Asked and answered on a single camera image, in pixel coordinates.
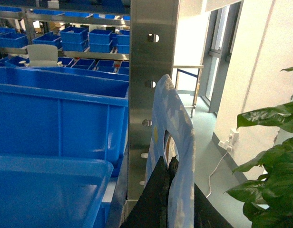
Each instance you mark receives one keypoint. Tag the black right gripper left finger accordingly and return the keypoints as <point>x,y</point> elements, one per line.
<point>153,197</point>

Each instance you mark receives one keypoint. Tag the flower gift bag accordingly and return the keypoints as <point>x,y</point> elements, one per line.
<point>170,119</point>

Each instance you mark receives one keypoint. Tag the green potted plant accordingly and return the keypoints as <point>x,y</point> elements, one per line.
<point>268,200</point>

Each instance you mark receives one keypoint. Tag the blue plastic tray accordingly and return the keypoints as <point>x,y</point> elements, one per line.
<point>50,192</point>

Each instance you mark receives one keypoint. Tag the large blue plastic crate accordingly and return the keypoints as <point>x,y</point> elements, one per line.
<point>57,114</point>

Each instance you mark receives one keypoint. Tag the grey office chair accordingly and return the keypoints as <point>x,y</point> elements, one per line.
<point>43,55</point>

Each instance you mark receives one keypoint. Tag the white wall power socket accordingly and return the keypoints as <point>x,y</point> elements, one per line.
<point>229,143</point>

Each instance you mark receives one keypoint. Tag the stainless steel rack frame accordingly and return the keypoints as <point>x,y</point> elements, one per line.
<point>153,26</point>

